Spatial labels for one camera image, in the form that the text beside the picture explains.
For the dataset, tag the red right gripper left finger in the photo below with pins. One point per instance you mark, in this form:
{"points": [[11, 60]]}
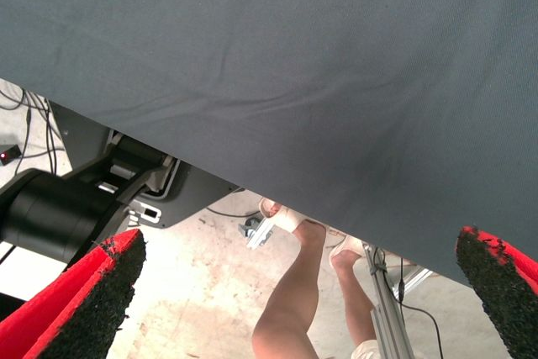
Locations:
{"points": [[84, 304]]}

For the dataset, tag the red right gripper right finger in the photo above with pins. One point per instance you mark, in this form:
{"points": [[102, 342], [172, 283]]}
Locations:
{"points": [[504, 291]]}

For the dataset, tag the grey robot base chassis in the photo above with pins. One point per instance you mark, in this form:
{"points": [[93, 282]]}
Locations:
{"points": [[84, 140]]}

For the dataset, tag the aluminium profile bar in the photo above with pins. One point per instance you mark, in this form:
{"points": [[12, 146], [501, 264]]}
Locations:
{"points": [[414, 283]]}

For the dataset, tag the black robot torso cylinder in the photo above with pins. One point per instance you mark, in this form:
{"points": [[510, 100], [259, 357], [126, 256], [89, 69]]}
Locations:
{"points": [[50, 212]]}

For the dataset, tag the long aluminium profile leg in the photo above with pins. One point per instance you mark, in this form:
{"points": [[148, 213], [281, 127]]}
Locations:
{"points": [[388, 321]]}

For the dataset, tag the bare person leg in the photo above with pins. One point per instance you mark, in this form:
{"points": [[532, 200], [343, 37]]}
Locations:
{"points": [[353, 291], [290, 300]]}

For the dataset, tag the white sandal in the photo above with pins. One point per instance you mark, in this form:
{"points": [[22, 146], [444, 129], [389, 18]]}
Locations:
{"points": [[290, 218], [349, 243]]}

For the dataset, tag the small black box red light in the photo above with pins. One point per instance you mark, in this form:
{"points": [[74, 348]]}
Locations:
{"points": [[12, 153]]}

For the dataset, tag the small black caster wheel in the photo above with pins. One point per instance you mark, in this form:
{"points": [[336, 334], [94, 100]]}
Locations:
{"points": [[252, 224]]}

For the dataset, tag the short aluminium profile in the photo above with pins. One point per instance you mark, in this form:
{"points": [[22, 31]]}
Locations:
{"points": [[260, 235]]}

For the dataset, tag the dark grey table cloth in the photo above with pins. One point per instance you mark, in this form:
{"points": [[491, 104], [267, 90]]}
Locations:
{"points": [[269, 60]]}

